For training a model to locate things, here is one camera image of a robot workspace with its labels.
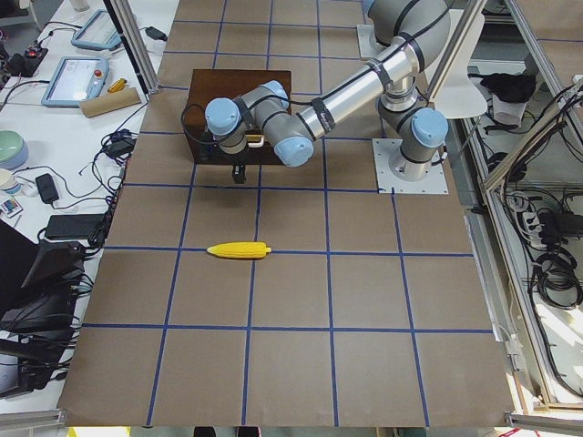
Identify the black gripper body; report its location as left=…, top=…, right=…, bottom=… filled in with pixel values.
left=199, top=131, right=249, bottom=166

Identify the dark brown wooden drawer box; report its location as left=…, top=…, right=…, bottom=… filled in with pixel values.
left=181, top=69, right=292, bottom=165

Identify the yellow toy corn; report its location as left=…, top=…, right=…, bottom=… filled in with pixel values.
left=206, top=241, right=271, bottom=260

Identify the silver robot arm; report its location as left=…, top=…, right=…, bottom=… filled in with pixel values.
left=204, top=41, right=448, bottom=182
left=363, top=0, right=451, bottom=72

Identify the brown cardboard tube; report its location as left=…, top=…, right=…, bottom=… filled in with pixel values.
left=79, top=87, right=141, bottom=118

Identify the black power adapter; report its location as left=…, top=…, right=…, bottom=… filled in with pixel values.
left=145, top=26, right=168, bottom=41

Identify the near blue teach pendant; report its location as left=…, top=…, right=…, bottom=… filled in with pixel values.
left=41, top=56, right=109, bottom=107

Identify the blue teach pendant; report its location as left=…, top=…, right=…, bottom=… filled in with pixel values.
left=71, top=9, right=122, bottom=51
left=41, top=56, right=109, bottom=107

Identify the far blue teach pendant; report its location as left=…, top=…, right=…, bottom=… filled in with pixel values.
left=71, top=9, right=122, bottom=51

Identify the black laptop power brick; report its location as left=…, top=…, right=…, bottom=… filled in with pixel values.
left=45, top=214, right=104, bottom=240

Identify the black smartphone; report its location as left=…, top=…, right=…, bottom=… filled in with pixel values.
left=36, top=173, right=59, bottom=205

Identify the green and blue bowl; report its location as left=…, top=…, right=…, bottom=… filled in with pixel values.
left=0, top=130, right=28, bottom=169

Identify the white paper cup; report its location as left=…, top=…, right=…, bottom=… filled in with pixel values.
left=0, top=168, right=22, bottom=196

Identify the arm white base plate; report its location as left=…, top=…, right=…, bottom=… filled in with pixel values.
left=356, top=25, right=388, bottom=60
left=373, top=138, right=449, bottom=195

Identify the aluminium frame post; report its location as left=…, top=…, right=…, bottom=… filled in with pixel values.
left=103, top=0, right=159, bottom=96

